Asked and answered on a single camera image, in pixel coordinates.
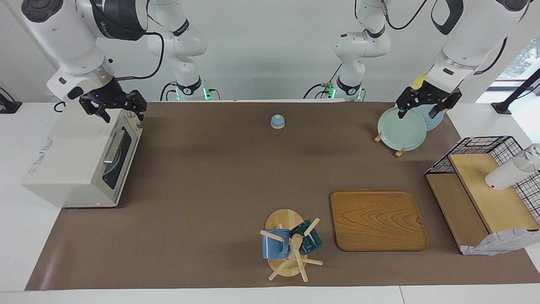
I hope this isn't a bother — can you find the white toaster oven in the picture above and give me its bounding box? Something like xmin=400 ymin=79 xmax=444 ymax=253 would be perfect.
xmin=21 ymin=109 xmax=143 ymax=208

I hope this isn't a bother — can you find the light blue racked plate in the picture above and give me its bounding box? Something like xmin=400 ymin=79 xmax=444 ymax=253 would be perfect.
xmin=411 ymin=103 xmax=445 ymax=131

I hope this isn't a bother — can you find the yellow plate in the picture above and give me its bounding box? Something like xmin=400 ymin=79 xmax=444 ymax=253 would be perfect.
xmin=416 ymin=73 xmax=461 ymax=102

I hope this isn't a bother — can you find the pale green plate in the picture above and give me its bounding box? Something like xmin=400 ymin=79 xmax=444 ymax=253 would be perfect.
xmin=378 ymin=107 xmax=427 ymax=151

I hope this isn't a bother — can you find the wooden plate rack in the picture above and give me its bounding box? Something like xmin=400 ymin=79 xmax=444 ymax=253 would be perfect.
xmin=374 ymin=132 xmax=406 ymax=157

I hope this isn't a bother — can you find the black table clamp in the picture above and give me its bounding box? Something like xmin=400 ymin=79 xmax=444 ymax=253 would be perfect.
xmin=0 ymin=87 xmax=22 ymax=114

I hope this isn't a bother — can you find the white cup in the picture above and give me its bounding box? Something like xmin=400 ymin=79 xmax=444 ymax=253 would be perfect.
xmin=485 ymin=157 xmax=536 ymax=191

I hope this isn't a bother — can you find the wooden shelf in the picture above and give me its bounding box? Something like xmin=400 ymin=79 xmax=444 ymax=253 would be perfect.
xmin=426 ymin=153 xmax=540 ymax=254

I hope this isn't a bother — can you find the clear glass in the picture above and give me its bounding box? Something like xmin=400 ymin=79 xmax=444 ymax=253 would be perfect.
xmin=523 ymin=144 xmax=540 ymax=171

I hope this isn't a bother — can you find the wooden serving tray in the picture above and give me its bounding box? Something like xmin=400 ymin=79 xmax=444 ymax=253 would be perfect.
xmin=330 ymin=190 xmax=430 ymax=252

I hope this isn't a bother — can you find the brown table mat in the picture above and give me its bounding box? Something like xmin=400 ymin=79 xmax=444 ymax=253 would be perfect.
xmin=25 ymin=101 xmax=540 ymax=291

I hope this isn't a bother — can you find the white patterned cloth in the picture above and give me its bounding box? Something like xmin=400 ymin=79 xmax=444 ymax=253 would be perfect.
xmin=461 ymin=228 xmax=540 ymax=256

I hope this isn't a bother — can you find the dark green mug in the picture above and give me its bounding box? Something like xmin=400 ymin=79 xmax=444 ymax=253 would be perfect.
xmin=289 ymin=220 xmax=322 ymax=255

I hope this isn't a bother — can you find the wooden mug tree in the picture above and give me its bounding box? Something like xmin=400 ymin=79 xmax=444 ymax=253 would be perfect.
xmin=260 ymin=209 xmax=324 ymax=282

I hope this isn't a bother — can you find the blue mug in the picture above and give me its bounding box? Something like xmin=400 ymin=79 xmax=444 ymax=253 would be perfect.
xmin=262 ymin=229 xmax=290 ymax=260

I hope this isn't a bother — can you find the black base cable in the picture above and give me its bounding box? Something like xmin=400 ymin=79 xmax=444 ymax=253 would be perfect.
xmin=304 ymin=63 xmax=343 ymax=100
xmin=159 ymin=81 xmax=178 ymax=102

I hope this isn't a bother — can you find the wooden wire shelf rack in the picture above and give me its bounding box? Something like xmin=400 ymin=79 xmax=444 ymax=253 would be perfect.
xmin=425 ymin=136 xmax=540 ymax=224

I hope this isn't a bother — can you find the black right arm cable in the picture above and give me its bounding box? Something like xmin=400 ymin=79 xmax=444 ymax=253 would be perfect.
xmin=115 ymin=32 xmax=164 ymax=81

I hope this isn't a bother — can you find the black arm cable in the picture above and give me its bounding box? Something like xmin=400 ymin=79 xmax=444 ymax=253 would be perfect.
xmin=115 ymin=32 xmax=164 ymax=81
xmin=380 ymin=0 xmax=429 ymax=31

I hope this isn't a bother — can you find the black camera stand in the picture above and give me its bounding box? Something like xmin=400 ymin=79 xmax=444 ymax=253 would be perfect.
xmin=491 ymin=68 xmax=540 ymax=114

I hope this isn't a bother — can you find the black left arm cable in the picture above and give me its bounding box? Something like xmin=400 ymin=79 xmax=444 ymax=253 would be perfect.
xmin=380 ymin=0 xmax=429 ymax=31

